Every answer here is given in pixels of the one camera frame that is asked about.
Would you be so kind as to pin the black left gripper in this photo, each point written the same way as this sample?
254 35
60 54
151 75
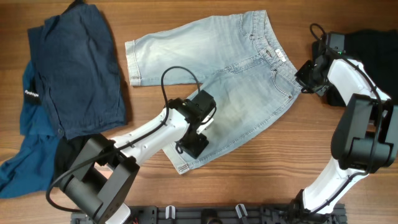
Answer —
194 147

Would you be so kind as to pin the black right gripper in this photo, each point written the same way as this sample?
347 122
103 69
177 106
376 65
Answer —
300 78

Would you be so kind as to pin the light blue denim shorts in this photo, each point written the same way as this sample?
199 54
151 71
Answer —
238 61

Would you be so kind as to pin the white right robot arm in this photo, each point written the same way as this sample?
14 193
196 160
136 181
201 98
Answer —
364 141

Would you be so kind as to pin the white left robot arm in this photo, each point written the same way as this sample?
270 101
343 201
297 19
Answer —
103 172

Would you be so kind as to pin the black folded garment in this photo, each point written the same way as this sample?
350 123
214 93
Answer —
350 55

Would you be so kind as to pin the black garment under shirts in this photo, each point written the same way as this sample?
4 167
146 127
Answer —
68 150

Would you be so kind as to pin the navy blue shirt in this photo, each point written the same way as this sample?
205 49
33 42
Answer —
77 76

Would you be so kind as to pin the teal blue garment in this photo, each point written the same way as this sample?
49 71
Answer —
32 168

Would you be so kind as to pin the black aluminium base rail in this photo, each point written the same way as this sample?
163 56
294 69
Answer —
266 214

